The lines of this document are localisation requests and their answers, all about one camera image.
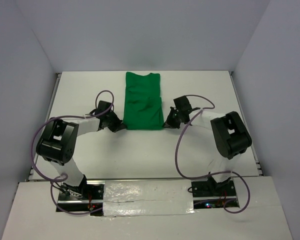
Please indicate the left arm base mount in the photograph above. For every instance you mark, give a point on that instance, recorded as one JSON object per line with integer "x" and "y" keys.
{"x": 91, "y": 202}

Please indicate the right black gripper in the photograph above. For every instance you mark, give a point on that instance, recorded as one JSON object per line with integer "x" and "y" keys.
{"x": 169, "y": 123}

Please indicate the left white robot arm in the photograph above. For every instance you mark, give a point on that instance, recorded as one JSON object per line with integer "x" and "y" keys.
{"x": 58, "y": 140}

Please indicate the green t shirt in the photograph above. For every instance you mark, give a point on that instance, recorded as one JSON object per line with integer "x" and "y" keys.
{"x": 143, "y": 102}

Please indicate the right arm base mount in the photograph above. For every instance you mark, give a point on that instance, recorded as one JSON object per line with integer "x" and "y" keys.
{"x": 208, "y": 194}

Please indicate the silver tape patch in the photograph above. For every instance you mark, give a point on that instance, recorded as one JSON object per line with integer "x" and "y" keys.
{"x": 147, "y": 198}

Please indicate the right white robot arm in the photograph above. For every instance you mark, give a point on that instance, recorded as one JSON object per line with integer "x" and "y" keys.
{"x": 230, "y": 135}

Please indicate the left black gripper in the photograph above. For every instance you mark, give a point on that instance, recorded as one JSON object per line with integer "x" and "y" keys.
{"x": 119, "y": 125}

